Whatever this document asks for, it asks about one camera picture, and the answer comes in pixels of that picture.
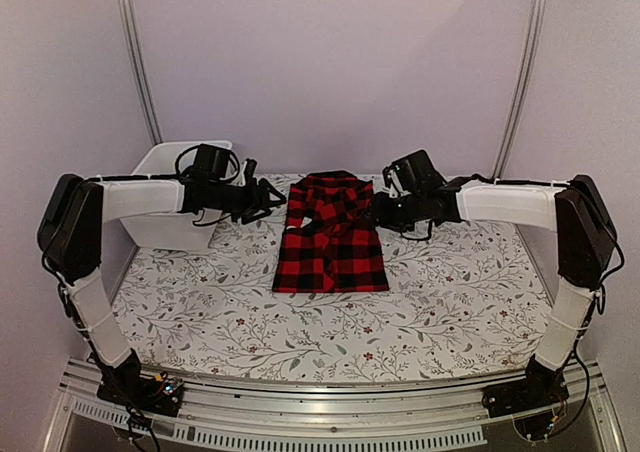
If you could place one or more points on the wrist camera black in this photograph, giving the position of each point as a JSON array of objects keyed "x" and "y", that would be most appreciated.
[
  {"x": 412, "y": 174},
  {"x": 213, "y": 163}
]

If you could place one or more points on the red black plaid shirt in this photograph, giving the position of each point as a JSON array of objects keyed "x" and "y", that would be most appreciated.
[{"x": 329, "y": 243}]

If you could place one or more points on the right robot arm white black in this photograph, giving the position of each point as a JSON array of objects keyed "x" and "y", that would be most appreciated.
[{"x": 510, "y": 204}]

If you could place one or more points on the left aluminium frame post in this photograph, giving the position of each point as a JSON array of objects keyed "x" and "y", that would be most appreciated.
[{"x": 140, "y": 77}]

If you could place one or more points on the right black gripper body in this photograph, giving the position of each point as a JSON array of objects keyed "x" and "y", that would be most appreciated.
[{"x": 400, "y": 218}]

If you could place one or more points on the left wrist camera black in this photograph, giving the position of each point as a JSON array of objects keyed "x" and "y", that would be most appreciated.
[{"x": 213, "y": 163}]

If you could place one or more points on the aluminium frame post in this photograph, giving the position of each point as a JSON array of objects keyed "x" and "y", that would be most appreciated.
[
  {"x": 525, "y": 71},
  {"x": 140, "y": 77}
]

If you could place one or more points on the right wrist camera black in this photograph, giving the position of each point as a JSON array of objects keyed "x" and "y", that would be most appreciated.
[{"x": 412, "y": 174}]

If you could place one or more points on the floral patterned table cloth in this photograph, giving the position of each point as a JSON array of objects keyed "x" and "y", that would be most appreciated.
[{"x": 215, "y": 313}]

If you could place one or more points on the right aluminium frame post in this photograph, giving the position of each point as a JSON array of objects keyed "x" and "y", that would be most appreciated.
[{"x": 525, "y": 71}]

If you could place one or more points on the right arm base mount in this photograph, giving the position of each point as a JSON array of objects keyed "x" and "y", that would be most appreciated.
[{"x": 540, "y": 387}]

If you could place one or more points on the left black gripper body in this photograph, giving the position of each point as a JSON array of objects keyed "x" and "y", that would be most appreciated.
[{"x": 241, "y": 205}]

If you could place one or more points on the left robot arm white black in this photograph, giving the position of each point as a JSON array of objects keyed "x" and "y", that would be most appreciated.
[{"x": 70, "y": 236}]

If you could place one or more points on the perforated metal cable tray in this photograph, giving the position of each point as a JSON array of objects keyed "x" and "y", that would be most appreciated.
[{"x": 186, "y": 433}]

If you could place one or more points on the aluminium front rail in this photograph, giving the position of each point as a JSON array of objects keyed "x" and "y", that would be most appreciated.
[{"x": 257, "y": 405}]

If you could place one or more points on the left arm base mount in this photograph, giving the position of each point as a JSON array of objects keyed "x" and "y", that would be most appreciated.
[{"x": 160, "y": 394}]

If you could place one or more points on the white plastic bin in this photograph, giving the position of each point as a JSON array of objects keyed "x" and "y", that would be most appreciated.
[{"x": 165, "y": 232}]

